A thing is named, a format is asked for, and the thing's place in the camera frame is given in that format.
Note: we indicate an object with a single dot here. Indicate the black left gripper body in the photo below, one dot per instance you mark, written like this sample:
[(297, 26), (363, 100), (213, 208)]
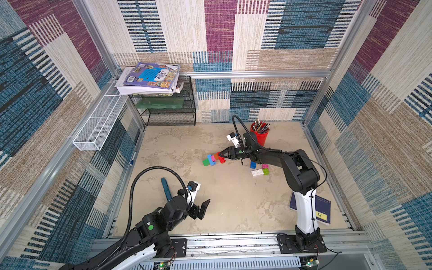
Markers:
[(193, 211)]

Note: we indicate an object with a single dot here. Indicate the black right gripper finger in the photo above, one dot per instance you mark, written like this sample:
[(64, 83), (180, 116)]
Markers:
[(229, 151), (224, 157)]

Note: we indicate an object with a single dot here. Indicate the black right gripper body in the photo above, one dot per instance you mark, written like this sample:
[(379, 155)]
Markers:
[(233, 152)]

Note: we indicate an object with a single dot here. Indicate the red lego brick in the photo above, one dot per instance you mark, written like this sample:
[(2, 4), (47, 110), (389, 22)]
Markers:
[(220, 159)]

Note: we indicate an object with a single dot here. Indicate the light blue lego brick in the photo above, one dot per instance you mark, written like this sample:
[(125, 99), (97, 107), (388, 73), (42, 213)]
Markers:
[(212, 163)]

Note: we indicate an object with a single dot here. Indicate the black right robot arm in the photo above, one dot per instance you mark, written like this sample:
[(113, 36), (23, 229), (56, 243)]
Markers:
[(302, 178)]

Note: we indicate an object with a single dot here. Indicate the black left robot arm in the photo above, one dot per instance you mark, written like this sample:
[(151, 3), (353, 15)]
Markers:
[(150, 237)]

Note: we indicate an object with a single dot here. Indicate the white lego brick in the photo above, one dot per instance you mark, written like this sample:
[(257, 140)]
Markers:
[(257, 173)]

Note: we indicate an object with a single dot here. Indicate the red pen cup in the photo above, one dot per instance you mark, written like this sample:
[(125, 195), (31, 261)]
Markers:
[(261, 138)]

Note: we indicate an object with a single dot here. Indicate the pens in cup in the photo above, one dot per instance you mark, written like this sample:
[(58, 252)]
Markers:
[(260, 127)]

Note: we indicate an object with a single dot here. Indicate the teal blue marker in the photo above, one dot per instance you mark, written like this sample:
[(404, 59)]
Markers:
[(166, 189)]

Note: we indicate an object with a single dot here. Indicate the green folder on shelf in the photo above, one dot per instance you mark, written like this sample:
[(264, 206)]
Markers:
[(160, 103)]

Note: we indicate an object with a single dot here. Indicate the dark blue notebook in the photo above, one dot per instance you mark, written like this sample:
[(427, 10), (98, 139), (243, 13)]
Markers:
[(323, 208)]

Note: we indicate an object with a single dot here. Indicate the stack of books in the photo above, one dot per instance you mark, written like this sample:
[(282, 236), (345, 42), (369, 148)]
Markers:
[(150, 79)]

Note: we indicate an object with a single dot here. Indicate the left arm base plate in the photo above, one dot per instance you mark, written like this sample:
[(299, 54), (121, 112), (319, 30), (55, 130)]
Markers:
[(177, 248)]

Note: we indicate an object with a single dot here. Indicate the black wire mesh shelf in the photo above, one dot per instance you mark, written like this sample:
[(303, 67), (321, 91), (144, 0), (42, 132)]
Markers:
[(178, 109)]

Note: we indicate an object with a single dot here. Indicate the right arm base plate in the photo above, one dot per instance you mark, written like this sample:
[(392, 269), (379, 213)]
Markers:
[(291, 244)]

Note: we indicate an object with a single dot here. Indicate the white wire basket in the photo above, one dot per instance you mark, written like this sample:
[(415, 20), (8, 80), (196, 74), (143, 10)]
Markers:
[(98, 126)]

